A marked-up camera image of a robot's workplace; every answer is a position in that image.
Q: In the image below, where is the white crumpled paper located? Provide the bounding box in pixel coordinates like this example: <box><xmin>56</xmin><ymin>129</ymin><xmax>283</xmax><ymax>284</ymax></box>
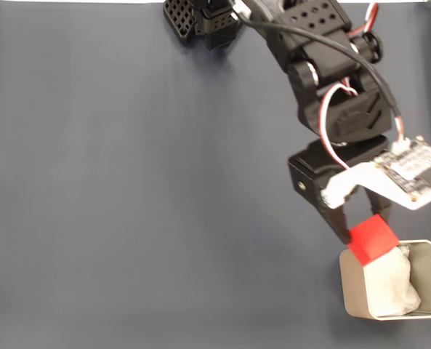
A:
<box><xmin>362</xmin><ymin>245</ymin><xmax>422</xmax><ymax>318</ymax></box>

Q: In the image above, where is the black camera cable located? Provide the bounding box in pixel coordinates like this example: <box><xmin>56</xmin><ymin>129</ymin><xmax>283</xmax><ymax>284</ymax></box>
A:
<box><xmin>231</xmin><ymin>5</ymin><xmax>408</xmax><ymax>150</ymax></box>

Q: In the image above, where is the red cube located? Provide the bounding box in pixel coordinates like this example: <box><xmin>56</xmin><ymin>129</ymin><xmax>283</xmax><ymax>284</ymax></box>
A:
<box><xmin>347</xmin><ymin>214</ymin><xmax>400</xmax><ymax>267</ymax></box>

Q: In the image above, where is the red white black servo wire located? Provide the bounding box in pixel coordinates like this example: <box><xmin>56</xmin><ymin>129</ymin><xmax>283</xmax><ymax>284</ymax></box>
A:
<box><xmin>319</xmin><ymin>82</ymin><xmax>360</xmax><ymax>172</ymax></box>
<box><xmin>347</xmin><ymin>0</ymin><xmax>380</xmax><ymax>38</ymax></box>

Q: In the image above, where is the beige open-top box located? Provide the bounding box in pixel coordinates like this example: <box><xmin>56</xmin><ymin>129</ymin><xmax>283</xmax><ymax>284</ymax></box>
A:
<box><xmin>338</xmin><ymin>238</ymin><xmax>431</xmax><ymax>321</ymax></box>

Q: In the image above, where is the white cable tie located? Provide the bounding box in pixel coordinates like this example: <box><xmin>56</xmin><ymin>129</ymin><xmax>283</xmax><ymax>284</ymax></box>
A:
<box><xmin>233</xmin><ymin>1</ymin><xmax>253</xmax><ymax>18</ymax></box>

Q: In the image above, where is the camera board on white mount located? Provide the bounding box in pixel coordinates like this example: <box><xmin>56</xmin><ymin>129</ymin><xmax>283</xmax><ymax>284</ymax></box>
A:
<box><xmin>321</xmin><ymin>135</ymin><xmax>431</xmax><ymax>212</ymax></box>

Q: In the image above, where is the dark grey table mat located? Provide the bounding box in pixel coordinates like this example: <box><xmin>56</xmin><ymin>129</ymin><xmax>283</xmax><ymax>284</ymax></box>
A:
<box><xmin>0</xmin><ymin>2</ymin><xmax>431</xmax><ymax>349</ymax></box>

